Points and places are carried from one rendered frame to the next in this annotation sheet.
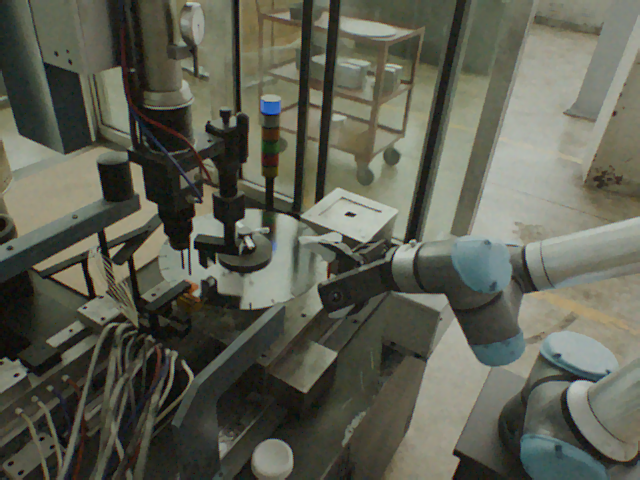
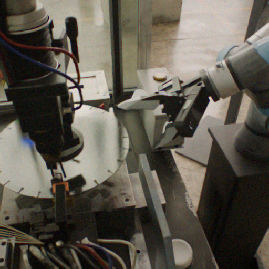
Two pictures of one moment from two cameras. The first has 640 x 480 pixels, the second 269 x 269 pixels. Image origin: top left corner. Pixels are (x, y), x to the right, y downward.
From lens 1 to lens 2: 48 cm
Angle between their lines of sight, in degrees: 32
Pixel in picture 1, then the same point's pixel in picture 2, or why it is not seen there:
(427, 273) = (246, 76)
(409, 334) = not seen: hidden behind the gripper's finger
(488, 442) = (245, 163)
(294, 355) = (135, 188)
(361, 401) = (178, 188)
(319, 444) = (186, 225)
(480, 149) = (145, 7)
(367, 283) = (199, 105)
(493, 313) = not seen: outside the picture
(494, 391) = (222, 139)
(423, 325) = not seen: hidden behind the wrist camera
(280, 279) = (105, 145)
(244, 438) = (150, 256)
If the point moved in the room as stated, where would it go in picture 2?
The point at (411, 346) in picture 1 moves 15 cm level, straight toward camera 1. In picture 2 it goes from (173, 142) to (199, 173)
